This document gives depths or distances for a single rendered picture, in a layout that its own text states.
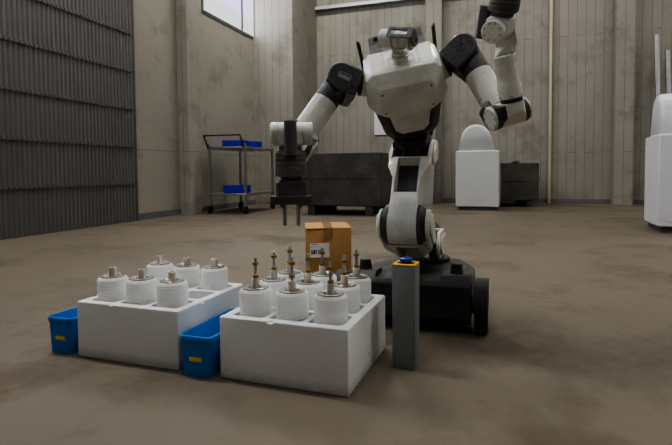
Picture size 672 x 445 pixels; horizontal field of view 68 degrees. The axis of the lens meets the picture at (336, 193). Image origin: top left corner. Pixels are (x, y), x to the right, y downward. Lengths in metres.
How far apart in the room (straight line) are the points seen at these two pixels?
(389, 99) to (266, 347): 0.89
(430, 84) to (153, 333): 1.18
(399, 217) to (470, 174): 5.88
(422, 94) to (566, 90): 8.03
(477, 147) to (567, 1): 3.48
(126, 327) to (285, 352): 0.54
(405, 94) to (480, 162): 5.91
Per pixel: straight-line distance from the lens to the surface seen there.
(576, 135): 9.64
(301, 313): 1.45
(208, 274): 1.84
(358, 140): 9.92
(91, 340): 1.84
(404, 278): 1.52
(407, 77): 1.71
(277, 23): 9.49
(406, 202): 1.80
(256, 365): 1.50
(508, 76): 1.61
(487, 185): 7.59
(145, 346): 1.70
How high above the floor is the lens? 0.59
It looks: 2 degrees down
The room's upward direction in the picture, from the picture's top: straight up
